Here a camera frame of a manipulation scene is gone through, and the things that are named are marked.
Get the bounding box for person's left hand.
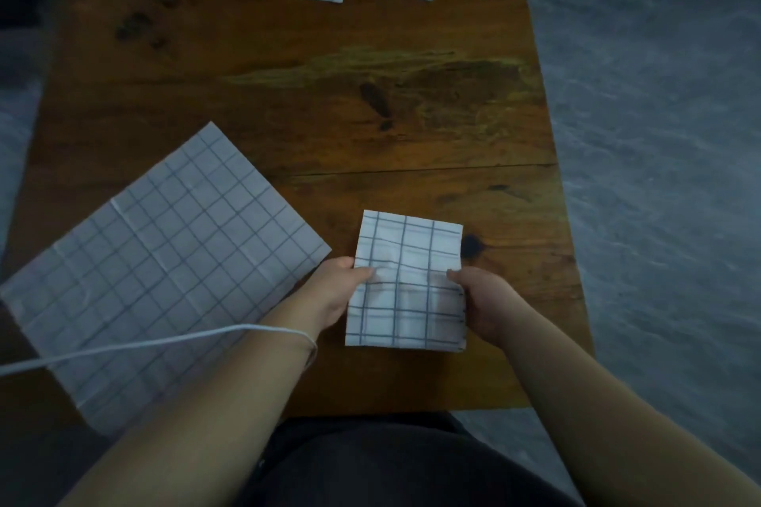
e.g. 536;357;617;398
279;256;377;342

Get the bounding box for person's right hand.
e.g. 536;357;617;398
446;267;534;349

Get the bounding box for person's left forearm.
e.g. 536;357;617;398
56;306;319;507

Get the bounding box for person's right forearm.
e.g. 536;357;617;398
498;305;761;507

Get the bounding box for wooden table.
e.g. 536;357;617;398
0;0;595;507

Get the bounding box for person's dark trousers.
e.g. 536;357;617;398
235;413;586;507

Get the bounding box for large unfolded checkered cloth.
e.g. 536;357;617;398
0;121;333;438

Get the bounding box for white cable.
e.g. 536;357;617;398
0;323;319;378

